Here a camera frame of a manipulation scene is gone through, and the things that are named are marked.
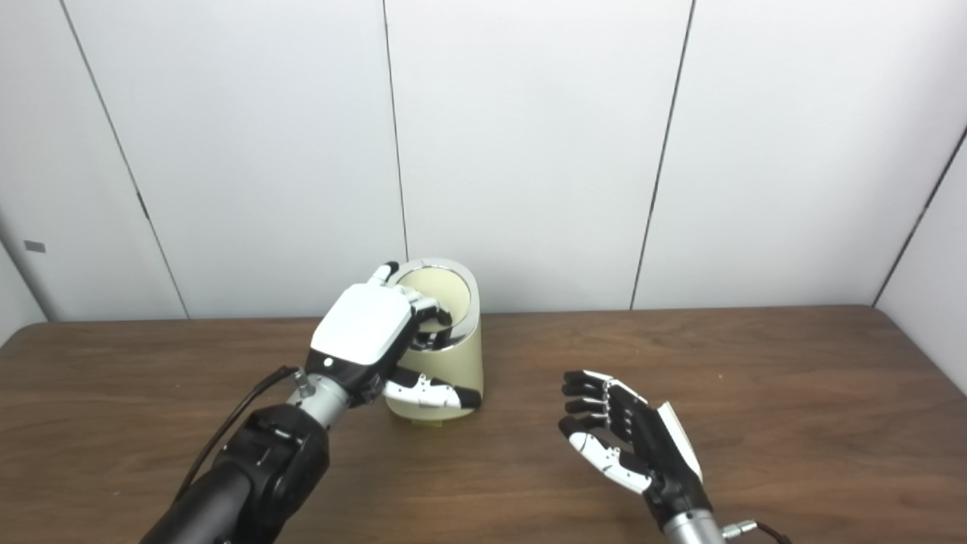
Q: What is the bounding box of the cream-colored round bin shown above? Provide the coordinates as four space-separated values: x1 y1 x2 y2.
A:
385 258 484 421

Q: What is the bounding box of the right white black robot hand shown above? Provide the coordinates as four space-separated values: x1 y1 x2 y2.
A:
558 369 712 530

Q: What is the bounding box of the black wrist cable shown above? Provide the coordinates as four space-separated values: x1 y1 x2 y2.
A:
172 366 314 503
721 520 792 544

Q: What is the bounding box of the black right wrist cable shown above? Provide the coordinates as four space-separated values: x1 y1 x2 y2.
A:
721 520 792 544

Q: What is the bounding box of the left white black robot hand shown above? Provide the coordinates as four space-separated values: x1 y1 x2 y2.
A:
306 261 483 411

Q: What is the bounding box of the cream round bin lid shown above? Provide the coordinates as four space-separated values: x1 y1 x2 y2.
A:
397 268 471 322

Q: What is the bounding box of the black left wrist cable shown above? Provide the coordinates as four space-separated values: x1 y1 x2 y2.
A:
172 366 314 503

